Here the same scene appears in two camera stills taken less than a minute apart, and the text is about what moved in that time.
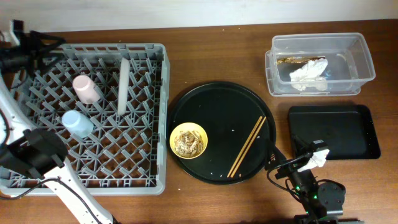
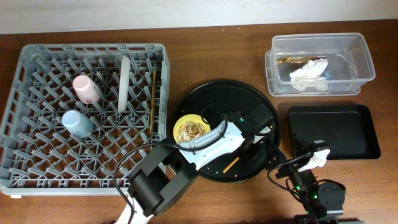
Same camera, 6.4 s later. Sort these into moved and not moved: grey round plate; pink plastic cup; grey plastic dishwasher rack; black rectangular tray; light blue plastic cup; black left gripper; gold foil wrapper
Moved: black left gripper
Not moved: light blue plastic cup; pink plastic cup; grey round plate; grey plastic dishwasher rack; gold foil wrapper; black rectangular tray
